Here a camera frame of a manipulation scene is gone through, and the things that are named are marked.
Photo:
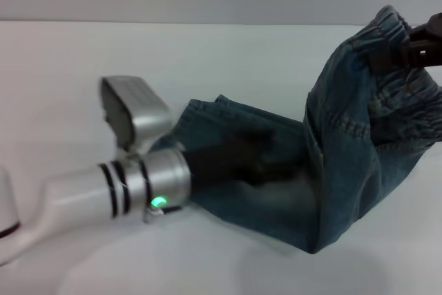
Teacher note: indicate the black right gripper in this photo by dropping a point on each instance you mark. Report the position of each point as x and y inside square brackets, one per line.
[426, 46]

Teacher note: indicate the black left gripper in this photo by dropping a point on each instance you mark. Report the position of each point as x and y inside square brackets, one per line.
[224, 157]

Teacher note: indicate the blue denim shorts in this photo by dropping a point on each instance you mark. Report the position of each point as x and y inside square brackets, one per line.
[338, 157]

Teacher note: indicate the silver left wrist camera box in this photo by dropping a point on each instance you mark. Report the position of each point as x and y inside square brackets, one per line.
[138, 108]

